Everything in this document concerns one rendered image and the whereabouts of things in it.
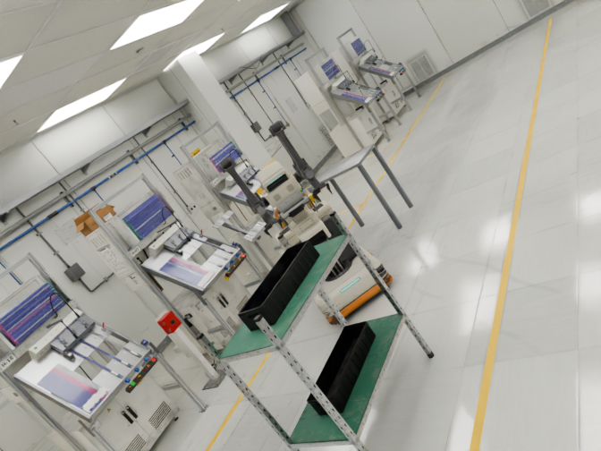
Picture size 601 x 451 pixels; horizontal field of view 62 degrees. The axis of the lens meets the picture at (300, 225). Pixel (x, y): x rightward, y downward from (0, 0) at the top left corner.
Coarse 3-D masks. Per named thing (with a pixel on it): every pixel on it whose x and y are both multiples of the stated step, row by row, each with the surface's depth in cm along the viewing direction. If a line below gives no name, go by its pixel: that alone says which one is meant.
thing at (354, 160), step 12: (372, 144) 510; (360, 156) 497; (336, 168) 516; (348, 168) 487; (360, 168) 481; (384, 168) 517; (324, 180) 507; (396, 180) 521; (312, 192) 523; (348, 204) 563; (384, 204) 492; (408, 204) 528
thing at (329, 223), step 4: (328, 216) 406; (324, 220) 403; (328, 220) 401; (332, 220) 402; (328, 224) 402; (332, 224) 402; (328, 228) 403; (332, 228) 403; (336, 228) 404; (320, 232) 388; (324, 232) 389; (332, 232) 404; (336, 232) 404; (312, 236) 388; (316, 236) 389; (320, 236) 389; (324, 236) 389; (312, 240) 389; (316, 240) 389; (320, 240) 389; (324, 240) 391; (312, 244) 388; (316, 244) 390
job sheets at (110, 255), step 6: (108, 246) 486; (102, 252) 497; (108, 252) 491; (114, 252) 488; (108, 258) 496; (114, 258) 492; (120, 258) 489; (114, 264) 498; (120, 264) 494; (114, 270) 505; (120, 270) 501; (126, 270) 495; (132, 276) 496; (138, 282) 498
